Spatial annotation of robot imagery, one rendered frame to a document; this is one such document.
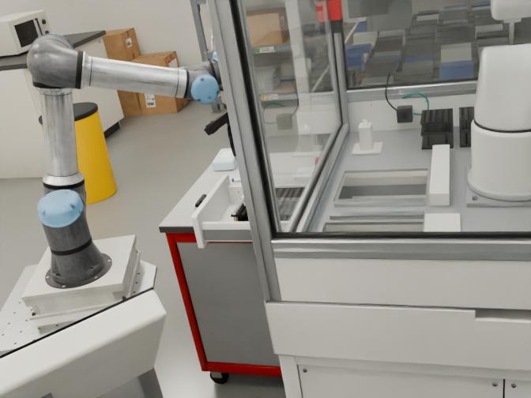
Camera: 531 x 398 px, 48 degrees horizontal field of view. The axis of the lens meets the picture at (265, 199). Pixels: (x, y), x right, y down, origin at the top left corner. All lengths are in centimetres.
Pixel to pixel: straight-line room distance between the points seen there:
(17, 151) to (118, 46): 158
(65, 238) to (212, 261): 61
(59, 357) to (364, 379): 71
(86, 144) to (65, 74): 273
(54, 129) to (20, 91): 331
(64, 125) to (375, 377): 105
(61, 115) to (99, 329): 95
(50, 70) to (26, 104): 348
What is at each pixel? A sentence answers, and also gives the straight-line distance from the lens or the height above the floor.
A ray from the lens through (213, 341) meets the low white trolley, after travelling 235.
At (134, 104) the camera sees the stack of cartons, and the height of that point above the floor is 12.
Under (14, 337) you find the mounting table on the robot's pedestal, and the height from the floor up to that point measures 76.
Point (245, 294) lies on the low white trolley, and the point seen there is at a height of 47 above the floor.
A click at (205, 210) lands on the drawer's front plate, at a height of 91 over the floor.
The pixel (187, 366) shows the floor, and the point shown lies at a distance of 266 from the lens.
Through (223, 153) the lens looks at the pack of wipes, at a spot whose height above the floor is 81.
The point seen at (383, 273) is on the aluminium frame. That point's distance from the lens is 118.
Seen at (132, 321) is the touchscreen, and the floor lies 118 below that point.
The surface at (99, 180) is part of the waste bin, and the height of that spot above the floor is 16.
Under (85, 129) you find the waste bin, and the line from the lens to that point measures 427.
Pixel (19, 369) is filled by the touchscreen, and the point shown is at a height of 118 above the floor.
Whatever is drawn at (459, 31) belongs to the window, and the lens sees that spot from 101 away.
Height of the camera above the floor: 167
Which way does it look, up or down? 25 degrees down
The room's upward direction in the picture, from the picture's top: 10 degrees counter-clockwise
